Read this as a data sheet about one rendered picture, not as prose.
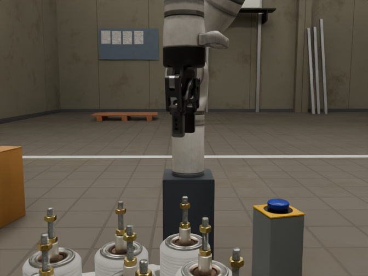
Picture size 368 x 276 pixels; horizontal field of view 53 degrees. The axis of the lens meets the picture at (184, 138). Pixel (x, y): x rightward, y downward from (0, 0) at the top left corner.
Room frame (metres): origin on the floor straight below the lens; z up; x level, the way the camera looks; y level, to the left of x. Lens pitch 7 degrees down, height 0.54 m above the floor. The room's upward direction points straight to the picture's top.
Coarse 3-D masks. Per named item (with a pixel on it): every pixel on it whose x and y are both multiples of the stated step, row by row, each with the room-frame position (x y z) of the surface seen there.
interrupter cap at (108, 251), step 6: (102, 246) 0.65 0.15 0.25; (108, 246) 0.65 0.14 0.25; (114, 246) 0.65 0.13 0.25; (138, 246) 0.65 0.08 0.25; (102, 252) 0.62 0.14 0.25; (108, 252) 0.62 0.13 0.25; (114, 252) 0.63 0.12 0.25; (126, 252) 0.63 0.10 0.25; (138, 252) 0.62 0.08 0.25; (108, 258) 0.61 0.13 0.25; (114, 258) 0.60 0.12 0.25; (120, 258) 0.60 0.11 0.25
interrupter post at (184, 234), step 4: (180, 228) 0.67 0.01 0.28; (188, 228) 0.67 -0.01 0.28; (180, 232) 0.67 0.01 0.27; (184, 232) 0.66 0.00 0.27; (188, 232) 0.67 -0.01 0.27; (180, 236) 0.67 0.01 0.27; (184, 236) 0.66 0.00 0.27; (188, 236) 0.67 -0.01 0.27; (180, 240) 0.67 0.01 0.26; (184, 240) 0.66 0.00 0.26; (188, 240) 0.67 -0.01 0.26; (184, 244) 0.66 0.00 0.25
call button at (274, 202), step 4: (268, 200) 0.68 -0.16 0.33; (272, 200) 0.68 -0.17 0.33; (276, 200) 0.68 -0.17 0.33; (280, 200) 0.68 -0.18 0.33; (284, 200) 0.68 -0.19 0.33; (268, 204) 0.67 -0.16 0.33; (272, 204) 0.66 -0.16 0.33; (276, 204) 0.66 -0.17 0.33; (280, 204) 0.66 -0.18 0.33; (284, 204) 0.66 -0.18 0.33; (288, 204) 0.67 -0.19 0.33; (272, 208) 0.67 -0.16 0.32; (276, 208) 0.66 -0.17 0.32; (280, 208) 0.66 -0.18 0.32; (284, 208) 0.66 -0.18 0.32
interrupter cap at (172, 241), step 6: (174, 234) 0.70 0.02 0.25; (192, 234) 0.70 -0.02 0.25; (168, 240) 0.68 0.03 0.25; (174, 240) 0.68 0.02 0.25; (192, 240) 0.68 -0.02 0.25; (198, 240) 0.67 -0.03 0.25; (168, 246) 0.65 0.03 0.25; (174, 246) 0.65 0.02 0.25; (180, 246) 0.65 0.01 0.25; (186, 246) 0.65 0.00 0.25; (192, 246) 0.65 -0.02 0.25; (198, 246) 0.65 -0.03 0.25
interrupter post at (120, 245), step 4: (116, 236) 0.63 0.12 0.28; (120, 236) 0.63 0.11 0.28; (116, 240) 0.63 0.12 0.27; (120, 240) 0.63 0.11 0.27; (124, 240) 0.63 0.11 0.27; (116, 244) 0.63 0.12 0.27; (120, 244) 0.63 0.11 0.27; (124, 244) 0.63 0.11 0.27; (116, 248) 0.63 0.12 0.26; (120, 248) 0.63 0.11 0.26; (124, 248) 0.63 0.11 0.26; (120, 252) 0.63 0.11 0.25
